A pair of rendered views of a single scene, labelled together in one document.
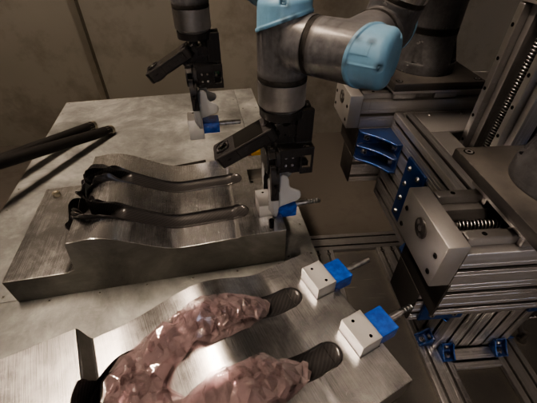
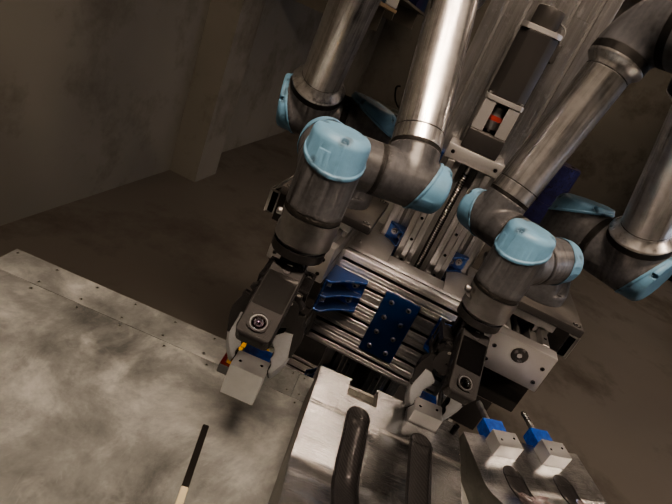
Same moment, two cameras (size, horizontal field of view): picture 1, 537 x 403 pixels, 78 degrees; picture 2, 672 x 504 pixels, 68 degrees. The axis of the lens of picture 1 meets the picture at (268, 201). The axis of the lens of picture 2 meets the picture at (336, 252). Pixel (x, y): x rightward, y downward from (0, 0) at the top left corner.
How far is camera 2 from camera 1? 0.94 m
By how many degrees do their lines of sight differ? 66
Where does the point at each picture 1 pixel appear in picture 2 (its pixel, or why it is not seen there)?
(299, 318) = (534, 482)
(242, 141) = (479, 366)
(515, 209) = (554, 317)
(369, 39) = (579, 256)
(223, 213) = (414, 460)
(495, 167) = not seen: hidden behind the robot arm
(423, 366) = not seen: hidden behind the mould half
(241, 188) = (381, 419)
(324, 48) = (564, 268)
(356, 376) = (577, 479)
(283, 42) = (544, 270)
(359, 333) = (560, 452)
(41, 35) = not seen: outside the picture
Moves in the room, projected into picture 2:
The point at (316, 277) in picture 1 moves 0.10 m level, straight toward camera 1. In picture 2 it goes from (511, 442) to (564, 482)
